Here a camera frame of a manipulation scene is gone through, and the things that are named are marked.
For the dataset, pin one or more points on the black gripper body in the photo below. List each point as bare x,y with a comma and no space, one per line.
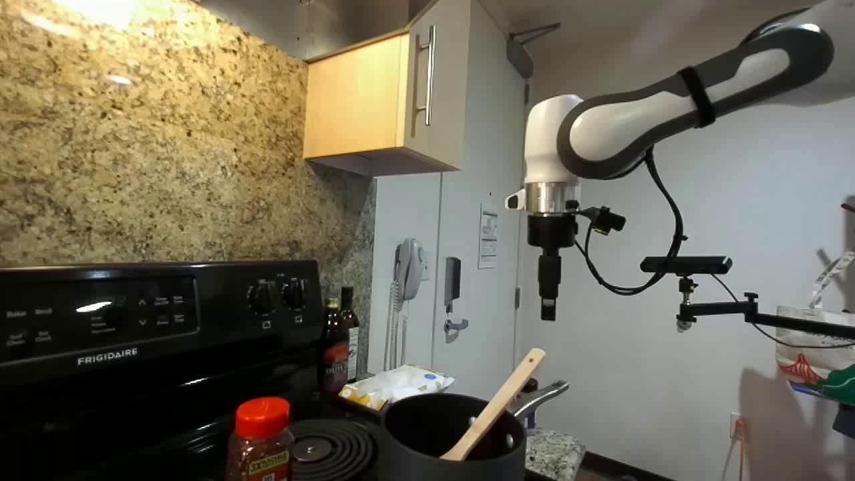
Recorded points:
552,236

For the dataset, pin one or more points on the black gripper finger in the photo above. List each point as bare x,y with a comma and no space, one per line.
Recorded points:
544,300
552,300

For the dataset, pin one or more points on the wooden spoon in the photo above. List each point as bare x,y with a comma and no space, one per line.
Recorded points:
496,407

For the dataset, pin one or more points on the dark grey cooking pot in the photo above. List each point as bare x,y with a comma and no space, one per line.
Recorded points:
424,428

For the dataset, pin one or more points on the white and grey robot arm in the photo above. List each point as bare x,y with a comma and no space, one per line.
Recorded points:
608,138

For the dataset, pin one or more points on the white plastic bag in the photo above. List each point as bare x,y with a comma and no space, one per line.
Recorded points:
392,387

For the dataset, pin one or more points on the dark olive oil bottle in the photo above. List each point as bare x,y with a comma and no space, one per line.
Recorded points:
353,332

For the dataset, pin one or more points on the wooden upper cabinet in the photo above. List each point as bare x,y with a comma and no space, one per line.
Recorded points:
402,104

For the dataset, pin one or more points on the dark vinegar bottle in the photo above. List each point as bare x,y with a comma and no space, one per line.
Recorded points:
334,348

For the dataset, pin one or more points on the red capped spice jar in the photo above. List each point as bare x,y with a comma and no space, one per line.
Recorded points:
260,446

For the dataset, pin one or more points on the black electric stove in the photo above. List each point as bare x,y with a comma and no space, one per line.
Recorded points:
131,372

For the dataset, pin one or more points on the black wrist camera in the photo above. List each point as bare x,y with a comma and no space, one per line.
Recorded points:
602,221

